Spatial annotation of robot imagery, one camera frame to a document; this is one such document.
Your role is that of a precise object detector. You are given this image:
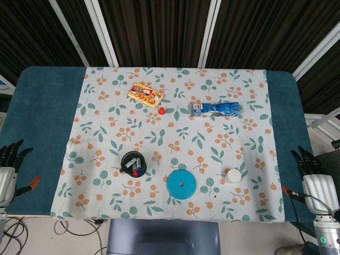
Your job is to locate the blue round disc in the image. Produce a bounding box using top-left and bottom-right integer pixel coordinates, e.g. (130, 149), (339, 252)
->
(166, 169), (198, 200)

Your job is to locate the teal table cover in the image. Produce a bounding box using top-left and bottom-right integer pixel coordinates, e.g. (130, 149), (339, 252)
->
(0, 65), (317, 223)

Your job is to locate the grey marker pen black cap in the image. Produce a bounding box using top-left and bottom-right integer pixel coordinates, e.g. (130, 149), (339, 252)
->
(119, 158), (137, 174)

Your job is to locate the white blue sign board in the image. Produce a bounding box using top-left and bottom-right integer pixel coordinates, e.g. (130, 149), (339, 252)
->
(0, 74), (16, 97)

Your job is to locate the white metal rack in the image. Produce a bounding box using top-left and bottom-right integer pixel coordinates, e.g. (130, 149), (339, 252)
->
(305, 110), (340, 141)

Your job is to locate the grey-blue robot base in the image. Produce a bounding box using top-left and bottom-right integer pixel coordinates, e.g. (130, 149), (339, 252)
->
(106, 219), (222, 255)

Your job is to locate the yellow curry box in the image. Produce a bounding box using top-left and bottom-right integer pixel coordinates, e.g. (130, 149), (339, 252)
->
(127, 81), (164, 109)

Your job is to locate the black mesh chair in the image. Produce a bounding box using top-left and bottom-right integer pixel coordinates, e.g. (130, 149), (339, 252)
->
(313, 139), (340, 177)

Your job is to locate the black pen cup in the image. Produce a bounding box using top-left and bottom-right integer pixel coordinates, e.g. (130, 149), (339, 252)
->
(120, 150), (148, 177)

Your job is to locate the white frame post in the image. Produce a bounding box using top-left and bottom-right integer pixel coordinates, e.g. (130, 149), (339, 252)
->
(49, 0), (90, 67)
(84, 0), (120, 67)
(197, 0), (222, 67)
(292, 20), (340, 81)

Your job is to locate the floral print tablecloth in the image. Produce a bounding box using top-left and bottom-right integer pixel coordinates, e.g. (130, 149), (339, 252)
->
(50, 66), (285, 223)

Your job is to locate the white round jar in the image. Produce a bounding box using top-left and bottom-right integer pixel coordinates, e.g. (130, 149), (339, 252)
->
(224, 167), (242, 184)

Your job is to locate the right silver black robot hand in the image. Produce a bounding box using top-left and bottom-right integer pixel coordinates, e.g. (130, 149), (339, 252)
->
(283, 146), (337, 215)

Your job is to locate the grey shoe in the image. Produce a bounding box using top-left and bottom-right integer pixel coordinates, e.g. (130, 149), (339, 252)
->
(275, 245), (304, 255)

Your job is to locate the black cable on right hand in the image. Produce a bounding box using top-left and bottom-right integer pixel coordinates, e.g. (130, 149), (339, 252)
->
(290, 190), (336, 248)

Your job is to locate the blue cookie package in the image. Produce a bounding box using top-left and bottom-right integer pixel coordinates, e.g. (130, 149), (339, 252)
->
(189, 100), (244, 119)

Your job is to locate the grey floor cable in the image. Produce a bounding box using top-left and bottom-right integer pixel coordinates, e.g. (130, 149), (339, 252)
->
(54, 218), (107, 255)

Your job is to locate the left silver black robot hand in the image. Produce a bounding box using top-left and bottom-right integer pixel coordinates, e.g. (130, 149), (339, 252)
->
(0, 139), (41, 208)

